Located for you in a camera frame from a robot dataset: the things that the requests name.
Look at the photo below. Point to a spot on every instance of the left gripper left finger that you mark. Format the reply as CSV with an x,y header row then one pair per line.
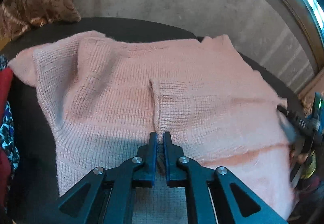
x,y
107,195

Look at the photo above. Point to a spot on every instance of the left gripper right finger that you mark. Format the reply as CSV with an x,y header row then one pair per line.
x,y
213,196

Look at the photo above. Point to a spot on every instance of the pink knitted sweater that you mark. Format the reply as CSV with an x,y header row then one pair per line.
x,y
102,99

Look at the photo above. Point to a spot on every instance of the pile of colourful clothes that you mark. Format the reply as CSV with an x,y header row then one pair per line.
x,y
9,153

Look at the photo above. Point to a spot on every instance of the right brown patterned curtain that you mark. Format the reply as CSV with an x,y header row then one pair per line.
x,y
307,95

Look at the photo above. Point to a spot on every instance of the brown patterned curtain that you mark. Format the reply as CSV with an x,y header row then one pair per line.
x,y
307,95
20,16

